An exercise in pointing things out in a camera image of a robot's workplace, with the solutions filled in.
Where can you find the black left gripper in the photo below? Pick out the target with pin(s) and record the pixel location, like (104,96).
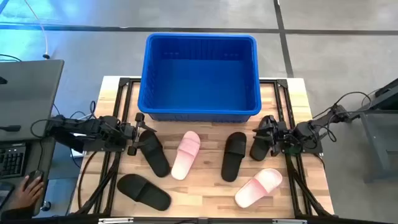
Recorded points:
(136,133)

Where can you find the person's forearm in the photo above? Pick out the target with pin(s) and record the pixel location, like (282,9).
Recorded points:
(15,214)

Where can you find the person's hand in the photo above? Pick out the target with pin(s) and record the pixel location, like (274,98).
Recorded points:
(26,194)

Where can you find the black aluminium table frame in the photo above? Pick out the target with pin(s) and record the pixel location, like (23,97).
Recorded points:
(123,81)

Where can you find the dark grey metal stand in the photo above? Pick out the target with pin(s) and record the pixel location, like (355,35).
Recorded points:
(377,130)

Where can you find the black computer mouse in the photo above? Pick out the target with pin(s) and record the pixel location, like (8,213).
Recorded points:
(35,174)

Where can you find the dark grey side desk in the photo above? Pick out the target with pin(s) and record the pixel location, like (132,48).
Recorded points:
(46,155)

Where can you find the blue plastic bin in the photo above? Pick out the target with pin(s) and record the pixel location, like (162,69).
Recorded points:
(199,81)

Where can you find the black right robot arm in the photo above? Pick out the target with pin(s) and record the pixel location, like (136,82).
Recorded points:
(306,130)

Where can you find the black stick-shaped object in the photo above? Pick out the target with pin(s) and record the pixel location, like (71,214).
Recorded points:
(9,128)

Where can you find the silver bracket plate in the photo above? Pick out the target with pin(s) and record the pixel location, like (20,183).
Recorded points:
(289,221)
(115,220)

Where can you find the black caster wheel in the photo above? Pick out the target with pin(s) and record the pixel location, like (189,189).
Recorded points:
(46,206)

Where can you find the black slide sandal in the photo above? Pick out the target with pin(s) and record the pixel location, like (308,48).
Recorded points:
(143,192)
(233,158)
(157,158)
(259,152)

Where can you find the black keyboard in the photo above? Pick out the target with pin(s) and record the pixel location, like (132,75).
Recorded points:
(12,160)

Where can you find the pink slide sandal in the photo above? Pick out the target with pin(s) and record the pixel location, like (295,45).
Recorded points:
(258,188)
(185,155)

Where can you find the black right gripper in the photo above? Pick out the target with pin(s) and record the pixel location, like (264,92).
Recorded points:
(281,137)

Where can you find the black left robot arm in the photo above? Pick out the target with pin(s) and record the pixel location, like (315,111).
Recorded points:
(93,127)

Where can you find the black smartphone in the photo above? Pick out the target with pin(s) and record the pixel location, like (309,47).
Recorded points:
(5,193)

